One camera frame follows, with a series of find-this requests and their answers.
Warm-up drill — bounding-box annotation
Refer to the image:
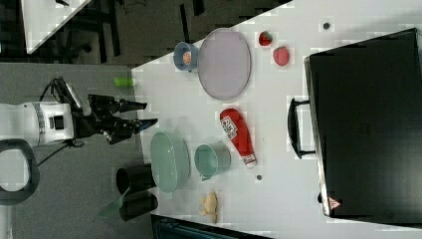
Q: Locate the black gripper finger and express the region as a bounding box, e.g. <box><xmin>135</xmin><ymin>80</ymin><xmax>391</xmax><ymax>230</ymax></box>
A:
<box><xmin>119</xmin><ymin>100</ymin><xmax>147</xmax><ymax>113</ymax></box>
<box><xmin>132</xmin><ymin>119</ymin><xmax>158</xmax><ymax>134</ymax></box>

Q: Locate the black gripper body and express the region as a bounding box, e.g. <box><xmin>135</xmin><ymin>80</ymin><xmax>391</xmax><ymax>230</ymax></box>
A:
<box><xmin>71</xmin><ymin>95</ymin><xmax>133</xmax><ymax>144</ymax></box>

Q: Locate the red ketchup bottle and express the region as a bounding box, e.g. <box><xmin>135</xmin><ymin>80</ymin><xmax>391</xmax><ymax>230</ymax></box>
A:
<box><xmin>220</xmin><ymin>109</ymin><xmax>257</xmax><ymax>169</ymax></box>

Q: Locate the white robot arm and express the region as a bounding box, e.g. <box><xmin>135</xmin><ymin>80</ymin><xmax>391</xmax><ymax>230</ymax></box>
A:
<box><xmin>0</xmin><ymin>95</ymin><xmax>157</xmax><ymax>239</ymax></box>

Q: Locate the green oval strainer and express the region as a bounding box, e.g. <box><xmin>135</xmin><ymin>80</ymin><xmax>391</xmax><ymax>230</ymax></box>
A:
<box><xmin>150</xmin><ymin>131</ymin><xmax>190</xmax><ymax>193</ymax></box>

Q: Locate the green marker cap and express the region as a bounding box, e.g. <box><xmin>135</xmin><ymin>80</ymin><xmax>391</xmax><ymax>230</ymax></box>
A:
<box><xmin>113</xmin><ymin>78</ymin><xmax>133</xmax><ymax>88</ymax></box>

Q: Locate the black cylinder upper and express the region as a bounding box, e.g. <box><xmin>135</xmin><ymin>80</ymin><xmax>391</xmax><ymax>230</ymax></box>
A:
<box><xmin>116</xmin><ymin>164</ymin><xmax>156</xmax><ymax>194</ymax></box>

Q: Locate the black cylinder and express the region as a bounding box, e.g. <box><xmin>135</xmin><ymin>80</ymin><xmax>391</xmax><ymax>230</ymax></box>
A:
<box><xmin>116</xmin><ymin>164</ymin><xmax>156</xmax><ymax>194</ymax></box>
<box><xmin>119</xmin><ymin>194</ymin><xmax>158</xmax><ymax>221</ymax></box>

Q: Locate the black cylinder lower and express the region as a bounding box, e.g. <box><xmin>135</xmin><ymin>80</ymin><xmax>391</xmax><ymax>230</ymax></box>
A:
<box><xmin>119</xmin><ymin>194</ymin><xmax>158</xmax><ymax>221</ymax></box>

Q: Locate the orange slice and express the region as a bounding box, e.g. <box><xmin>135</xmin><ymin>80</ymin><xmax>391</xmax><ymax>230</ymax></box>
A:
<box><xmin>182</xmin><ymin>52</ymin><xmax>191</xmax><ymax>65</ymax></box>

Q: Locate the green metal cup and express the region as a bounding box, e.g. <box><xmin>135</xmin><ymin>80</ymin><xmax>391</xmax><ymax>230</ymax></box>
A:
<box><xmin>194</xmin><ymin>142</ymin><xmax>231</xmax><ymax>181</ymax></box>

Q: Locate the blue bowl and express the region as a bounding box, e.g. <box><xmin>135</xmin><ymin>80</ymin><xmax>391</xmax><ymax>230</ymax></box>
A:
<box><xmin>173</xmin><ymin>42</ymin><xmax>199</xmax><ymax>72</ymax></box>

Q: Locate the yellow ginger root toy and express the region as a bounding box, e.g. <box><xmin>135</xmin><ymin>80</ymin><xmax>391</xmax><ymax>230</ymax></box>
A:
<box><xmin>199</xmin><ymin>192</ymin><xmax>218</xmax><ymax>224</ymax></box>

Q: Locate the grey round plate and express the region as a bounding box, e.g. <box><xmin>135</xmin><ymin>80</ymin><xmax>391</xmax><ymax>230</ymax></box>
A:
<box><xmin>198</xmin><ymin>28</ymin><xmax>251</xmax><ymax>101</ymax></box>

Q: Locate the dark red strawberry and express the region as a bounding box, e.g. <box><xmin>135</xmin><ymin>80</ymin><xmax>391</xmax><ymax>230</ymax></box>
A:
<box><xmin>259</xmin><ymin>31</ymin><xmax>273</xmax><ymax>47</ymax></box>

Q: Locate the black toaster oven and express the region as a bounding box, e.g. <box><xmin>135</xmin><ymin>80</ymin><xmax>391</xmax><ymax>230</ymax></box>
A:
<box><xmin>304</xmin><ymin>28</ymin><xmax>422</xmax><ymax>228</ymax></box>

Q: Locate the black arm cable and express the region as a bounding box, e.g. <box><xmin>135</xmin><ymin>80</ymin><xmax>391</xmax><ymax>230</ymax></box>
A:
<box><xmin>37</xmin><ymin>77</ymin><xmax>85</xmax><ymax>167</ymax></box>

